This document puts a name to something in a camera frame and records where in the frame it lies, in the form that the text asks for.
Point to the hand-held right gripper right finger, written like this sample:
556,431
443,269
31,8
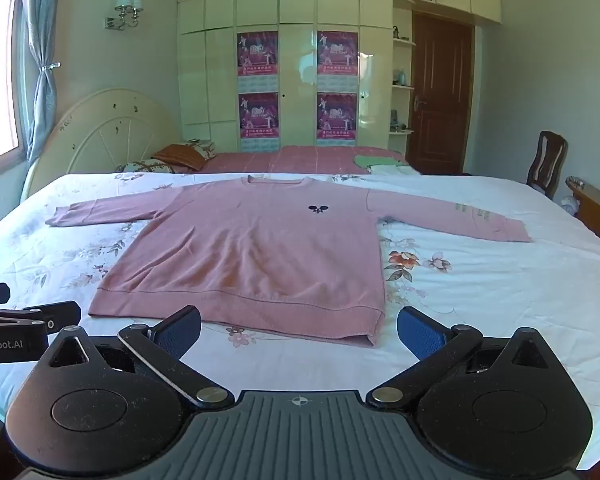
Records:
420,334

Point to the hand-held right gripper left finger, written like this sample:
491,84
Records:
180,332

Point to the pink sweater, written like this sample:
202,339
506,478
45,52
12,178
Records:
260,250

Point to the floral white bed sheet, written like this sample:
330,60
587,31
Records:
480,300

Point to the white folded cloth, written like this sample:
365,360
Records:
395,170

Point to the floral pillow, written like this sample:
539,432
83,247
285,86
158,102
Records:
142,166

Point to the green folded cloth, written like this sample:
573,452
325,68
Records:
375,161

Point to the patterned cushion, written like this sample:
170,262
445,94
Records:
202,147

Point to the cream round headboard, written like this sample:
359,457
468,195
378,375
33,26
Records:
100,130

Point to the light blue curtain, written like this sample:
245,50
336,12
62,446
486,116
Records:
42,110

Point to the pink striped bedspread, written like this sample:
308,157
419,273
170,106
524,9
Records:
300,159

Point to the brown wooden chair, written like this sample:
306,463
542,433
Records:
545,160

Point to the brown wooden door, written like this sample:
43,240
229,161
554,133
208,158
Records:
440,90

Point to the cream corner shelf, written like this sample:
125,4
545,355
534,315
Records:
402,87

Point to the small teal bottle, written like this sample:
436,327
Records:
401,77

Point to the cream wardrobe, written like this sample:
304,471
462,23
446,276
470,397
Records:
297,60

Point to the purple wall poster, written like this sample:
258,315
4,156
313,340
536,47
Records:
336,117
337,52
258,120
257,52

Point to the wall lamp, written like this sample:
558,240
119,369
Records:
127,7

